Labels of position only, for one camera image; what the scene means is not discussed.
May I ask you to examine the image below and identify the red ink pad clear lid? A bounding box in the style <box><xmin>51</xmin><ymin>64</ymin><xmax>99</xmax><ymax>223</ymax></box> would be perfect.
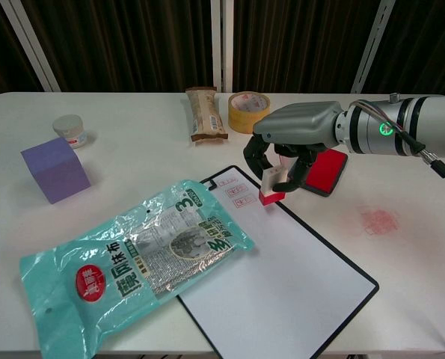
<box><xmin>277</xmin><ymin>148</ymin><xmax>349</xmax><ymax>198</ymax></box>

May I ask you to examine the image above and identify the yellow tape roll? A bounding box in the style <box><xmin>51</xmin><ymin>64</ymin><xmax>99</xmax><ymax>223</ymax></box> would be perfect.
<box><xmin>227</xmin><ymin>91</ymin><xmax>271</xmax><ymax>134</ymax></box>

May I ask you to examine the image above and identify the white board black frame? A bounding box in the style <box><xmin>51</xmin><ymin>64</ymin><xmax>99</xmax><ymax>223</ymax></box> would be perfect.
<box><xmin>177</xmin><ymin>165</ymin><xmax>380</xmax><ymax>359</ymax></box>

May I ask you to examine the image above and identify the brown wrapped snack bar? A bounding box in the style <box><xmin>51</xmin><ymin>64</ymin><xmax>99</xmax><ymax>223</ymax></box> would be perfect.
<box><xmin>185</xmin><ymin>87</ymin><xmax>230</xmax><ymax>144</ymax></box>

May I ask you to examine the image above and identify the teal cleaning cloth package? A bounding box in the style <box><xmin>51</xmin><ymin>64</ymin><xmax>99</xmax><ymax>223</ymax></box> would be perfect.
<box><xmin>19</xmin><ymin>179</ymin><xmax>256</xmax><ymax>359</ymax></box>

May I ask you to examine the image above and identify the white slanted frame post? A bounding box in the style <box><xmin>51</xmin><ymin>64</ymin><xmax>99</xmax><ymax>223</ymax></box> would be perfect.
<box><xmin>0</xmin><ymin>0</ymin><xmax>61</xmax><ymax>93</ymax></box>
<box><xmin>351</xmin><ymin>0</ymin><xmax>397</xmax><ymax>94</ymax></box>

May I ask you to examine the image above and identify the white upright frame post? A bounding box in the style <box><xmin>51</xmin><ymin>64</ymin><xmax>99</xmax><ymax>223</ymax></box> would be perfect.
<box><xmin>209</xmin><ymin>0</ymin><xmax>233</xmax><ymax>93</ymax></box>

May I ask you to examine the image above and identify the dark pleated curtain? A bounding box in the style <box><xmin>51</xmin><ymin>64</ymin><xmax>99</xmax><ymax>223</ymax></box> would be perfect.
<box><xmin>0</xmin><ymin>0</ymin><xmax>445</xmax><ymax>101</ymax></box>

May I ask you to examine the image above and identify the right grey-black robot hand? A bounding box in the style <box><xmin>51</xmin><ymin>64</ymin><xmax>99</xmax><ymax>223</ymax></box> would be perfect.
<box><xmin>243</xmin><ymin>100</ymin><xmax>345</xmax><ymax>194</ymax></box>

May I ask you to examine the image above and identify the purple cube block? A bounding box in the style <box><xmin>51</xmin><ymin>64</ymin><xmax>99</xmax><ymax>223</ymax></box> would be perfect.
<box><xmin>20</xmin><ymin>136</ymin><xmax>91</xmax><ymax>205</ymax></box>

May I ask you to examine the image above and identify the small white jar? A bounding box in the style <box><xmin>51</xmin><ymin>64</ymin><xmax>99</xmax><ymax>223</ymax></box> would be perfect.
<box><xmin>52</xmin><ymin>114</ymin><xmax>89</xmax><ymax>150</ymax></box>

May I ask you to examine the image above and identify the black wrist cable with plug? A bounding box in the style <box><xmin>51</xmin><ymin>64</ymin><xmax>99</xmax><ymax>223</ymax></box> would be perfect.
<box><xmin>356</xmin><ymin>100</ymin><xmax>445</xmax><ymax>180</ymax></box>

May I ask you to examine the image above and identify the small red stamp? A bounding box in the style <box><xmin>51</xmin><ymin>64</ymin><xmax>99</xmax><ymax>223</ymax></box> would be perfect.
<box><xmin>258</xmin><ymin>165</ymin><xmax>286</xmax><ymax>207</ymax></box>

